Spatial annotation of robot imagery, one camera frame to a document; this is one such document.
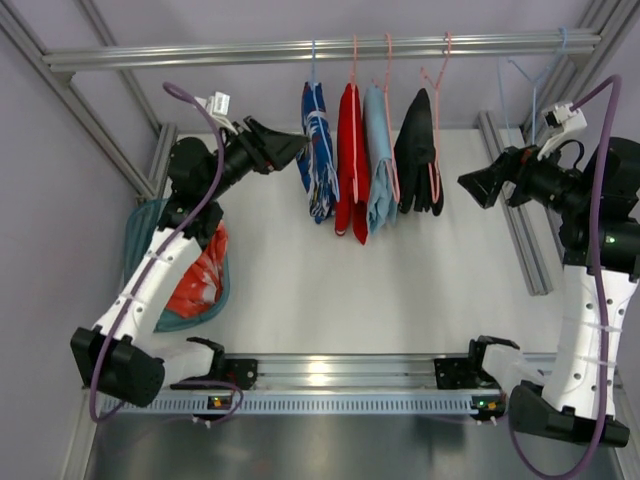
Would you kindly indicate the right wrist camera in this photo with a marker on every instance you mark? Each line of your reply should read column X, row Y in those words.
column 562, row 121

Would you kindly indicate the red trousers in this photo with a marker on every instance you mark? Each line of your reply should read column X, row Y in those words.
column 353, row 167

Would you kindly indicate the aluminium hanging rail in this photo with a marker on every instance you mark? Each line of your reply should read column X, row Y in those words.
column 532, row 43

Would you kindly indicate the black trousers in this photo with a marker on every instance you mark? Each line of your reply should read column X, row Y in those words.
column 415, row 153

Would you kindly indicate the left aluminium frame strut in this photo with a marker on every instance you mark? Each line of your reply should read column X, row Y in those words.
column 148, row 186

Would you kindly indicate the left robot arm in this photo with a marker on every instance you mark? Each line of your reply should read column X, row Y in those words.
column 188, row 221

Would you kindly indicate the right aluminium frame strut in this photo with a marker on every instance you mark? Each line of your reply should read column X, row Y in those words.
column 599, row 32

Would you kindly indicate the red white garment in basket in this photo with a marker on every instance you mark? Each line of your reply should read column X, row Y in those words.
column 202, row 287

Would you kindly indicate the slotted cable duct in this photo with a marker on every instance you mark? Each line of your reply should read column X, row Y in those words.
column 416, row 403

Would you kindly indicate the blue patterned trousers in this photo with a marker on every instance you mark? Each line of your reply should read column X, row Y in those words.
column 316, row 155

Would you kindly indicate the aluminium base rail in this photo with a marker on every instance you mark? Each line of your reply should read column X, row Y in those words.
column 340, row 372

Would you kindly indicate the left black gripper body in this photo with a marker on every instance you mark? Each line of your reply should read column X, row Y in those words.
column 255, row 150

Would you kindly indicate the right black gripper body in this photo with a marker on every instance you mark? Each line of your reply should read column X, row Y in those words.
column 514, row 176

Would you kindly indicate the light blue trousers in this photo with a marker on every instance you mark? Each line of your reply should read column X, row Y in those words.
column 381, row 206

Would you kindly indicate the teal plastic basket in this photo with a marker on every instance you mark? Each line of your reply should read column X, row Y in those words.
column 138, row 234

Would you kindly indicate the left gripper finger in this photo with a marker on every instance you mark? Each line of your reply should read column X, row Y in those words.
column 277, row 140
column 282, row 154

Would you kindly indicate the aluminium frame strut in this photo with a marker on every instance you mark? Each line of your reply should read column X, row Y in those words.
column 148, row 186
column 599, row 32

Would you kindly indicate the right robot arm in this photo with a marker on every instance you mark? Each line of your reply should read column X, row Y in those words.
column 601, row 274

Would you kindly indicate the empty blue hanger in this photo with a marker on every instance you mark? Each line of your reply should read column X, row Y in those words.
column 535, row 81

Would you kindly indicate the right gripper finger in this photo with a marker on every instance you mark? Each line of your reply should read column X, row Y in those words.
column 496, row 172
column 483, row 185

